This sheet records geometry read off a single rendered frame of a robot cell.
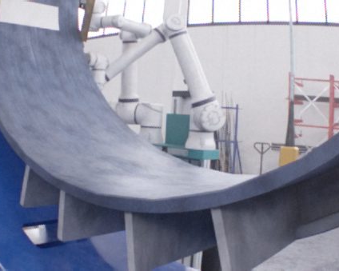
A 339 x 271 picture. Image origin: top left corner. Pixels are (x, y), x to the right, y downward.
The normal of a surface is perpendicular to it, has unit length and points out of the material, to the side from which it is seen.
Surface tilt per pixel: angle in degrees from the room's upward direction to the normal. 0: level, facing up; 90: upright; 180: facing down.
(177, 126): 90
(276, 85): 90
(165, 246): 85
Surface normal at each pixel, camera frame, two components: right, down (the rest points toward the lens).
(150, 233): 0.81, -0.01
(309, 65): -0.57, 0.00
